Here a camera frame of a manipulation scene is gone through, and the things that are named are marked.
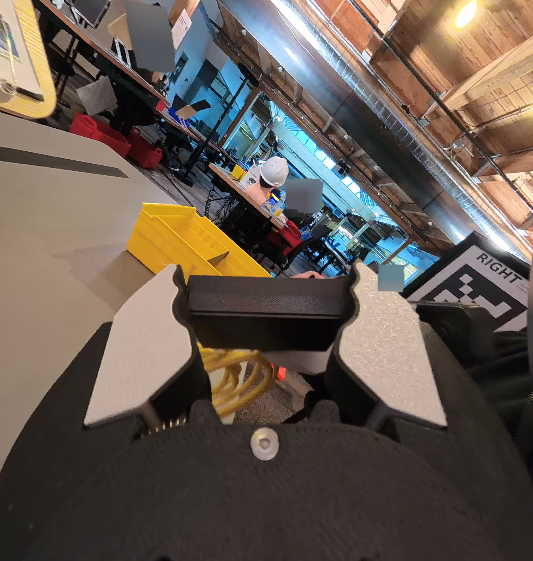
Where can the white product box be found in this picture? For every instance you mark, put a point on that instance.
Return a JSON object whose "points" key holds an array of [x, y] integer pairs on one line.
{"points": [[251, 175]]}

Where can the black network switch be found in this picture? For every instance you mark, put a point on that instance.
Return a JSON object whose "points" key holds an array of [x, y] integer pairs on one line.
{"points": [[266, 307]]}

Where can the wooden table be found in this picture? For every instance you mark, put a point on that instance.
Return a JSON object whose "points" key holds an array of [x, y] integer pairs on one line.
{"points": [[224, 177]]}

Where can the yellow divided plastic bin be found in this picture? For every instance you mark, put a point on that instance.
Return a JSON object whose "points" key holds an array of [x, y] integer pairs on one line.
{"points": [[170, 236]]}

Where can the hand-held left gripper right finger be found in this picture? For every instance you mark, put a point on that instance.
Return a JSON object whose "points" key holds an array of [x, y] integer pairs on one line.
{"points": [[389, 350]]}

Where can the orange traffic cone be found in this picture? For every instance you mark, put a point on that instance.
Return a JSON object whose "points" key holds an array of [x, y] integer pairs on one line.
{"points": [[280, 372]]}

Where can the black tape strip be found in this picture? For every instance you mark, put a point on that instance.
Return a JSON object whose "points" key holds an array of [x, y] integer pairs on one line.
{"points": [[51, 160]]}

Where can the black pole stand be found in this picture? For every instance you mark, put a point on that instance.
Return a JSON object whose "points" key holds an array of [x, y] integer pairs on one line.
{"points": [[219, 131]]}

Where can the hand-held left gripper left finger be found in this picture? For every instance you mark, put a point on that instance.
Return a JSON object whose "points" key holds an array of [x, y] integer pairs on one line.
{"points": [[139, 350]]}

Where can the grey cloth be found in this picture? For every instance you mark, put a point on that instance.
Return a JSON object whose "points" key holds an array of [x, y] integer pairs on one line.
{"points": [[97, 96]]}

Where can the clear plastic bottle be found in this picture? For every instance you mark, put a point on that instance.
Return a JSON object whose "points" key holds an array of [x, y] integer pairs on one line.
{"points": [[276, 206]]}

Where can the pink mannequin head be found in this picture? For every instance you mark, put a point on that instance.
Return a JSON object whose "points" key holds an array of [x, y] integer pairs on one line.
{"points": [[257, 193]]}

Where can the long wooden desk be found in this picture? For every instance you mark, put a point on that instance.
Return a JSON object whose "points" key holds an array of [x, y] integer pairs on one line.
{"points": [[95, 46]]}

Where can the white hard hat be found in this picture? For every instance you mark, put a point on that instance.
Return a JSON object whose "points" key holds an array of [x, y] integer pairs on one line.
{"points": [[275, 171]]}

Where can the white instruction sheet stand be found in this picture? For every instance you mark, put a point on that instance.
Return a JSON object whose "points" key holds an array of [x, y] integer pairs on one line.
{"points": [[12, 65]]}

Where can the small yellow bin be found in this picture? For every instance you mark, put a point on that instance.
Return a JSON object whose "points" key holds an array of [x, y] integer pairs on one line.
{"points": [[238, 172]]}

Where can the black mesh chair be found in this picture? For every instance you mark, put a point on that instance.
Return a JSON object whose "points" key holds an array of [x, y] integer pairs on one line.
{"points": [[310, 256]]}

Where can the black monitor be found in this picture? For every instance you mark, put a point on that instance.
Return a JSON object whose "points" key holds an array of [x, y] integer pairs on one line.
{"points": [[91, 11]]}

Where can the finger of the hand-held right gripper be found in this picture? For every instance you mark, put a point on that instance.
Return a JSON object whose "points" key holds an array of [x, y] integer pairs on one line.
{"points": [[301, 361]]}

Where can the metal ventilation duct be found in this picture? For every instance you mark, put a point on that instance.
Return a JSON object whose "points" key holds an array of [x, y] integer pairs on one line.
{"points": [[358, 96]]}

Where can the black framed marker sign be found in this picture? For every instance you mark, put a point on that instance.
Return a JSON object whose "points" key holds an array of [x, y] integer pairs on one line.
{"points": [[481, 280]]}

